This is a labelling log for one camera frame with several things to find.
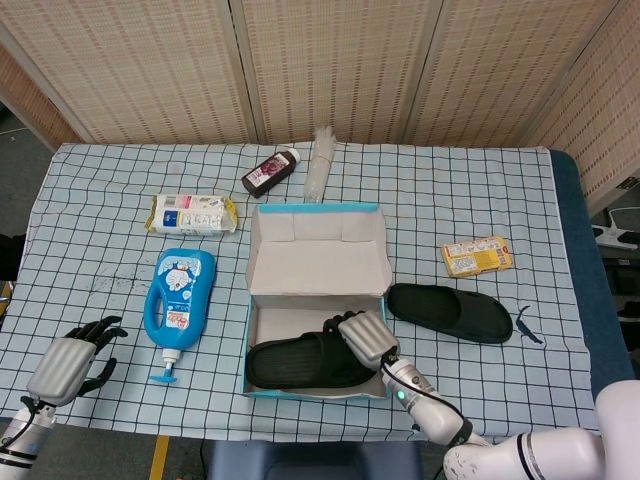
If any yellow flat package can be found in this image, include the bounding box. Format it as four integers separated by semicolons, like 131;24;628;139
440;234;514;279

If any checked light blue tablecloth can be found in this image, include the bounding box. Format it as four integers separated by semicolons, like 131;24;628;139
0;142;601;446

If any beige woven folding screen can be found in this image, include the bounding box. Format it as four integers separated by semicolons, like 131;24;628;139
0;0;640;211

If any white wet wipes pack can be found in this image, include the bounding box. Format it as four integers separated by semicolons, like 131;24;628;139
145;193;239;237

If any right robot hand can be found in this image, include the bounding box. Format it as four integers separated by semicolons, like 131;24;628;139
322;309;400;374

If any blue cardboard shoe box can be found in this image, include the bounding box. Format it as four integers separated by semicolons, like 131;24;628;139
241;202;394;401

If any white office chair base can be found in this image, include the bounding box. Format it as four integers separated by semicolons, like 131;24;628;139
592;204;640;249

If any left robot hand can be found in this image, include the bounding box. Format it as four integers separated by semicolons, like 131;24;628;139
25;315;129;407

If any dark brown labelled bottle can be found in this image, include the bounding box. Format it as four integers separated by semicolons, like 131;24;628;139
240;146;301;199

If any blue chair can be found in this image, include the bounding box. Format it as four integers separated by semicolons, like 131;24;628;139
207;439;424;480

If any black rubber slipper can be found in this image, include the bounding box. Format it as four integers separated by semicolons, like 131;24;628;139
246;330;377;389
387;282;514;345

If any blue cartoon pump bottle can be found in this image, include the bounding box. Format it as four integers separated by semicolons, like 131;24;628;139
143;247;217;385

